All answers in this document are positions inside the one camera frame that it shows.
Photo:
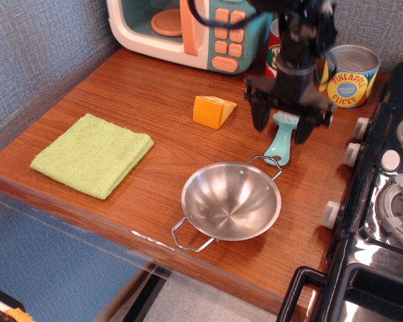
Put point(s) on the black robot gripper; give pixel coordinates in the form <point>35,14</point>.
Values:
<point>307,31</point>

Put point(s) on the teal dish brush white bristles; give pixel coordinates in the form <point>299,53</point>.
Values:
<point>279,150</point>

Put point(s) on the orange toy cheese wedge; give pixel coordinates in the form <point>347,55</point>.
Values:
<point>212,111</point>

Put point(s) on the tomato sauce toy can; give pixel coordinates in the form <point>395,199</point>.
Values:
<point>273,49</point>

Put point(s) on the white stove knob middle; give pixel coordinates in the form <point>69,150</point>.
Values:
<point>351,154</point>

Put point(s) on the white stove knob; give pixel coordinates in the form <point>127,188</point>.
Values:
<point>351,154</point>
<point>360,128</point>
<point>331,212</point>

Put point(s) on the white stove knob upper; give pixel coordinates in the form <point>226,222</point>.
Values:
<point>360,128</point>

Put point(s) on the pineapple slices toy can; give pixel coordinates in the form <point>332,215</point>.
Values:
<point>349,74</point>

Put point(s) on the teal toy microwave oven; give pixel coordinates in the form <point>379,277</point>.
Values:
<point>167,30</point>

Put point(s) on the white stove knob lower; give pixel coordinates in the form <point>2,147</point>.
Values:
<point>331,212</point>

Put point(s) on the black toy stove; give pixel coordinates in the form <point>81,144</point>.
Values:
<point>364,276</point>

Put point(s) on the green folded cloth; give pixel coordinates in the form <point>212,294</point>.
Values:
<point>93,156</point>

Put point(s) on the orange object bottom left corner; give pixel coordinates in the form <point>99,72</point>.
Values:
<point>15,315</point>

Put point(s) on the steel bowl with wire handles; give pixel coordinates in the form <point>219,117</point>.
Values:
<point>231,201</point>

